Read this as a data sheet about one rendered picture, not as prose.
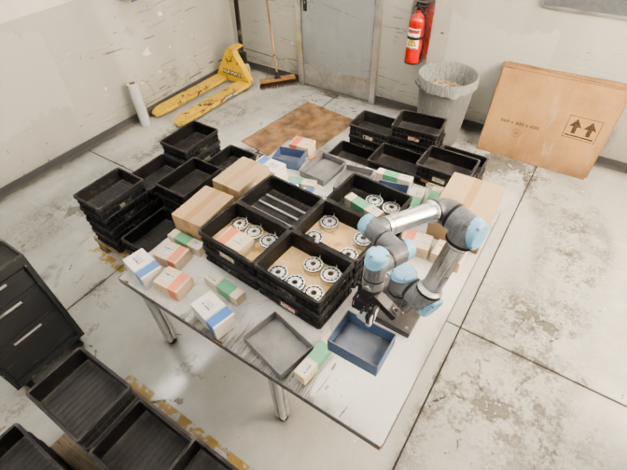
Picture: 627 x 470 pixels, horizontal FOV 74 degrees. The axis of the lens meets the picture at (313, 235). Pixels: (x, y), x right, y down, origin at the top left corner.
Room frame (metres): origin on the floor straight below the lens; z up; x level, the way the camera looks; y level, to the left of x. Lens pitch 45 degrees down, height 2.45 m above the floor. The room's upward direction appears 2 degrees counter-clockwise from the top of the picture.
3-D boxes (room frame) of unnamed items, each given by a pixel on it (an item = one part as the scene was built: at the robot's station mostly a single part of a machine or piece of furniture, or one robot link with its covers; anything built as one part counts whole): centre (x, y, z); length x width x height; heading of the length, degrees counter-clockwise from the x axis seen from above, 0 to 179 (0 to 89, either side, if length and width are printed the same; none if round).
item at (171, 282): (1.38, 0.74, 0.74); 0.16 x 0.12 x 0.07; 60
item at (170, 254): (1.57, 0.79, 0.74); 0.16 x 0.12 x 0.07; 61
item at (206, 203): (1.85, 0.64, 0.78); 0.30 x 0.22 x 0.16; 148
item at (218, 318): (1.17, 0.50, 0.75); 0.20 x 0.12 x 0.09; 43
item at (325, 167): (2.35, -0.08, 0.73); 0.27 x 0.20 x 0.05; 141
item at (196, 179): (2.50, 0.91, 0.37); 0.40 x 0.30 x 0.45; 145
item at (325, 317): (1.31, 0.05, 0.76); 0.40 x 0.30 x 0.12; 52
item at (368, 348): (0.78, -0.16, 1.10); 0.20 x 0.15 x 0.07; 55
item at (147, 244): (2.17, 1.13, 0.26); 0.40 x 0.30 x 0.23; 145
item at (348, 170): (2.19, -0.28, 0.73); 0.27 x 0.20 x 0.05; 156
